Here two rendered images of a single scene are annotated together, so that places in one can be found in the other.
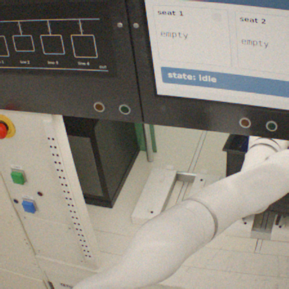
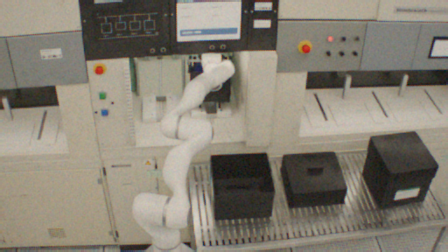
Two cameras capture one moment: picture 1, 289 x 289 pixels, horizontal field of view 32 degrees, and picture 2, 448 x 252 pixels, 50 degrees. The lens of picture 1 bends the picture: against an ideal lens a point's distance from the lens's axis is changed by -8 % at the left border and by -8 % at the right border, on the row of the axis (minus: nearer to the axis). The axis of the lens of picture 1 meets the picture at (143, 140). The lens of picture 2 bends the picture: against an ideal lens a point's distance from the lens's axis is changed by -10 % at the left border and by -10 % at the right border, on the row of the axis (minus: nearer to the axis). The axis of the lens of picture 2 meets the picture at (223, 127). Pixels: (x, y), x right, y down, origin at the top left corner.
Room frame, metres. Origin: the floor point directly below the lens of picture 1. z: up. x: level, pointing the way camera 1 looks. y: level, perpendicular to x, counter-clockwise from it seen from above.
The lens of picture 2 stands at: (-1.09, 0.83, 2.61)
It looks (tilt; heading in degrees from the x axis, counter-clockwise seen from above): 38 degrees down; 329
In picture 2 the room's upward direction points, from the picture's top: 2 degrees clockwise
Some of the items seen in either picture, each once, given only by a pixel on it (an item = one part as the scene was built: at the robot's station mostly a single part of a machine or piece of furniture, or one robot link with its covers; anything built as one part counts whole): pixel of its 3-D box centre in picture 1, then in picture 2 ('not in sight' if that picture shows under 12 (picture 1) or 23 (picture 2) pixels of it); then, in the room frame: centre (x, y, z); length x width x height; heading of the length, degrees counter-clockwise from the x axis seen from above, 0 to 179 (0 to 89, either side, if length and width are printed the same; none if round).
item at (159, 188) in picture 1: (177, 198); (161, 107); (1.08, -0.07, 0.89); 0.22 x 0.21 x 0.04; 157
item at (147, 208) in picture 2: not in sight; (156, 219); (0.20, 0.35, 1.07); 0.19 x 0.12 x 0.24; 47
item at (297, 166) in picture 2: not in sight; (313, 176); (0.28, -0.53, 0.83); 0.29 x 0.29 x 0.13; 65
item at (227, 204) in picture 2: not in sight; (241, 185); (0.39, -0.16, 0.85); 0.28 x 0.28 x 0.17; 65
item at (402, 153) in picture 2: not in sight; (398, 169); (0.04, -0.90, 0.89); 0.29 x 0.29 x 0.25; 70
